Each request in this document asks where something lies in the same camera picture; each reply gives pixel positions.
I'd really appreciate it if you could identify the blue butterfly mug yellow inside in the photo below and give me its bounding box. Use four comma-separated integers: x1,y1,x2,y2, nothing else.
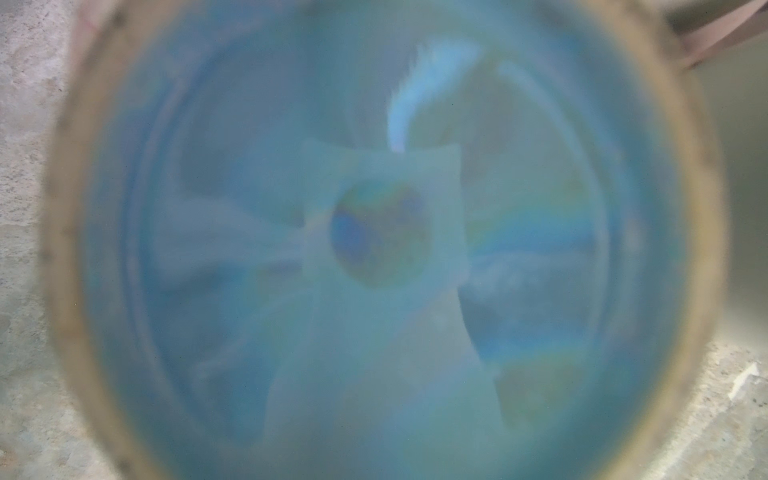
41,1,727,479

